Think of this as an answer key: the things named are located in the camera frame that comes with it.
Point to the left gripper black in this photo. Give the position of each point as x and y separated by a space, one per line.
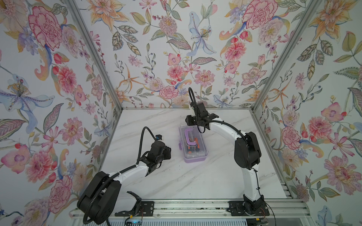
168 153

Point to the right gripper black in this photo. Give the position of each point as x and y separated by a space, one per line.
189 118

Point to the purple plastic tool box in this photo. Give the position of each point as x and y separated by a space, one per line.
197 156

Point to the orange black short screwdriver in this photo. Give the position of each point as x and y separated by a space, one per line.
197 147

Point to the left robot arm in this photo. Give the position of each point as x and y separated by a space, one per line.
103 196

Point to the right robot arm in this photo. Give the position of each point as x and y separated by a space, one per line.
247 152

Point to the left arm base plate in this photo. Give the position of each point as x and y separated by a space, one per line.
130 204

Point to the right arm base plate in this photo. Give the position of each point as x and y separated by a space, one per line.
248 207

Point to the aluminium mounting rail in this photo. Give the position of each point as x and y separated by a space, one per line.
218 208

